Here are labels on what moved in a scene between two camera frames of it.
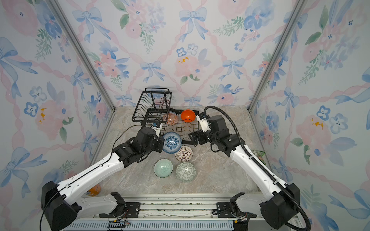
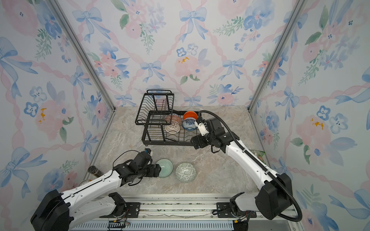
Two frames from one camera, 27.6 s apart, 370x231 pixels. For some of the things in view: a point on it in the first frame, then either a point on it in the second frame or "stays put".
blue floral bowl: [173, 142] -> [189, 124]
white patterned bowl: [185, 154] -> [173, 128]
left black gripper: [160, 142] -> [152, 173]
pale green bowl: [163, 168] stays put
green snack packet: [259, 154] stays put
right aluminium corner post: [298, 6] stays put
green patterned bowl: [186, 172] stays put
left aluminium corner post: [85, 59] stays put
